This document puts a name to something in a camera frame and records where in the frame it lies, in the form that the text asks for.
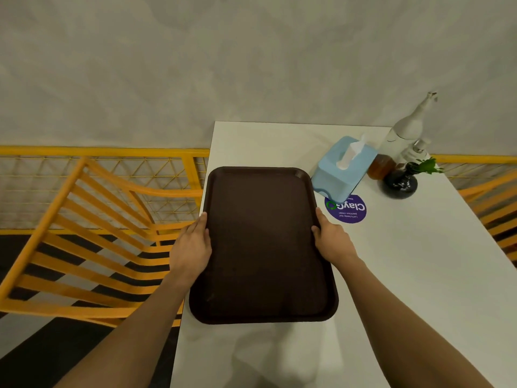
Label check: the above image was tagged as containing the person's left hand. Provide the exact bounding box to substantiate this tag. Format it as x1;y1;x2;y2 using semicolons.
169;212;212;282

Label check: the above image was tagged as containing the person's right hand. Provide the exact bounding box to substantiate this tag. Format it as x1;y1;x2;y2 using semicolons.
311;207;359;268

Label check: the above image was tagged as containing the dark brown plastic tray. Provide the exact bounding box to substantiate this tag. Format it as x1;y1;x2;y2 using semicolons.
188;166;339;325

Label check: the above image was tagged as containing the person's right forearm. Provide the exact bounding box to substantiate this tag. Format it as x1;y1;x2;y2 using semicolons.
333;256;495;388

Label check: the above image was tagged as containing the person's left forearm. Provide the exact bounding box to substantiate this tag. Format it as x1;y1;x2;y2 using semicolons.
54;271;198;388

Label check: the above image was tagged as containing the round purple sticker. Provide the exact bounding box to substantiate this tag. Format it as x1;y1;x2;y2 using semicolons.
324;194;368;224

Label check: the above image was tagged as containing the blue tissue box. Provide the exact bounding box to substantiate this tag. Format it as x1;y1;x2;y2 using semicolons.
311;136;379;202

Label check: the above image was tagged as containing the white tissue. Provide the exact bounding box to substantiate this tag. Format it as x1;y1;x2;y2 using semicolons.
336;134;367;171

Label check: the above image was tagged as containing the amber liquid pump bottle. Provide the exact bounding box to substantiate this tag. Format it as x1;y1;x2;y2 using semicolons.
367;139;431;181

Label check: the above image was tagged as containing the black round vase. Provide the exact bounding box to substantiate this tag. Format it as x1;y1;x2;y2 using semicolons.
382;161;418;199

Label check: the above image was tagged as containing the yellow slatted chair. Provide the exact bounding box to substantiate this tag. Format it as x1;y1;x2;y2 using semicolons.
457;170;517;262
0;156;204;328

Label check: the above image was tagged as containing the green plant sprig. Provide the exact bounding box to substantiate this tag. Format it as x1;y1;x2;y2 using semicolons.
412;157;444;176

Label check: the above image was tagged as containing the clear glass spray bottle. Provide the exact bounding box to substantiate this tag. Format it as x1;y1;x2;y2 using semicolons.
383;91;438;166

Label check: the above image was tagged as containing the yellow wire mesh fence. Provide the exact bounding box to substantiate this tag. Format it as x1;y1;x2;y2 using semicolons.
0;145;211;235

